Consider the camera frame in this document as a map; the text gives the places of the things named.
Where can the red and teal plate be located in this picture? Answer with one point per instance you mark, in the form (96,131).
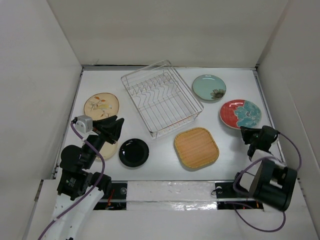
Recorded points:
(239,113)

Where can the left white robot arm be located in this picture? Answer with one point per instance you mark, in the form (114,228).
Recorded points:
(83,181)

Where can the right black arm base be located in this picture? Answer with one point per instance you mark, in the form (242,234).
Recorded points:
(228,199)

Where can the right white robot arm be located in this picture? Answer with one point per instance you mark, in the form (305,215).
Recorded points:
(273,184)

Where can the silver wire dish rack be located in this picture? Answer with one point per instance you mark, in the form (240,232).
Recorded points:
(162,98)

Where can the light green flower plate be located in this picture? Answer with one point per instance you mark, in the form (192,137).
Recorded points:
(209,87)

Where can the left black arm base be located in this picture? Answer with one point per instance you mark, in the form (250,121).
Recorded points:
(116,199)

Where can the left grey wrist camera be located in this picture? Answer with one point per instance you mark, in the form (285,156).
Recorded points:
(84,124)

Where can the plain beige plate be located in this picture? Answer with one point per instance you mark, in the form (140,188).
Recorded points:
(108,150)

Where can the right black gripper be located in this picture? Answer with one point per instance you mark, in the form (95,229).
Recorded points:
(247,131)

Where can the square woven bamboo tray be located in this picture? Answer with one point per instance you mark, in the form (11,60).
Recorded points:
(196,148)

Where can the black round plate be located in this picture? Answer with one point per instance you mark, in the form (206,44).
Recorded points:
(133,153)

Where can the beige bird pattern plate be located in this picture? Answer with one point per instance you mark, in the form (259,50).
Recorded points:
(101,106)

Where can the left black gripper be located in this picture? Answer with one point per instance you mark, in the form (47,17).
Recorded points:
(112,126)

